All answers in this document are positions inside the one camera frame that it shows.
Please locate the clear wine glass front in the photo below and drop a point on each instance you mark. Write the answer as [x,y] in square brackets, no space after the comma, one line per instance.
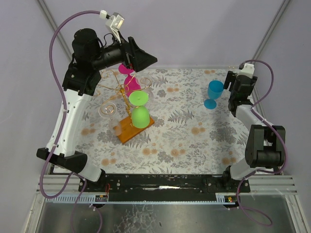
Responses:
[108,111]

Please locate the green wine glass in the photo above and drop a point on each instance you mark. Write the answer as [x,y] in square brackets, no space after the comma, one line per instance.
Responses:
[140,114]

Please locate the gold wire glass rack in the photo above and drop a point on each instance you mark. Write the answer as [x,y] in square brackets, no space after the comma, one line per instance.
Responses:
[126,111]

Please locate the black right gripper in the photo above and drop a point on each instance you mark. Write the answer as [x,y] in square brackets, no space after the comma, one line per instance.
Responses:
[233,87]

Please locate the pink wine glass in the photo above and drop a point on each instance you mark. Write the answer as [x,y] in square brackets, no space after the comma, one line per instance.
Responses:
[130,83]

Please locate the clear wine glass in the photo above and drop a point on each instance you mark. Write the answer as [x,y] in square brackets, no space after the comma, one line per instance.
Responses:
[108,111]
[145,85]

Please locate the floral table mat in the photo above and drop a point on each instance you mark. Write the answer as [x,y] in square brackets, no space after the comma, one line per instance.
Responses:
[185,138]

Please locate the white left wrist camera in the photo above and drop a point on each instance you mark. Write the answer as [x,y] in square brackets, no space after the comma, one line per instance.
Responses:
[113,23]

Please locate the blue wine glass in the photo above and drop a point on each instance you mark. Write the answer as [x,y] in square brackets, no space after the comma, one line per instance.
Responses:
[214,91]

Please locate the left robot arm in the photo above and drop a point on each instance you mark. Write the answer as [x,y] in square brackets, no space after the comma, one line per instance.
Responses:
[79,84]

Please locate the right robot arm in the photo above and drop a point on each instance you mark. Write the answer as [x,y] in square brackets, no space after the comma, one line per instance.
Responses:
[264,150]

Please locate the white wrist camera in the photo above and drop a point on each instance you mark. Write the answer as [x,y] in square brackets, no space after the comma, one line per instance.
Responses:
[246,69]
[113,23]

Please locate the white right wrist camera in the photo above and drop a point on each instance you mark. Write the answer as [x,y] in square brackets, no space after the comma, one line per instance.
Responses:
[246,69]

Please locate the white slotted cable duct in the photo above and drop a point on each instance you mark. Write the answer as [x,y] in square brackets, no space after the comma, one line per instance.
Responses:
[84,198]

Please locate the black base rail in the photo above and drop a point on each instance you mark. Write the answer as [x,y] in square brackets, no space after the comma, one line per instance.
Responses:
[164,187]

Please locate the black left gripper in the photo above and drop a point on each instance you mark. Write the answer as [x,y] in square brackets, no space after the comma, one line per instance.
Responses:
[129,54]

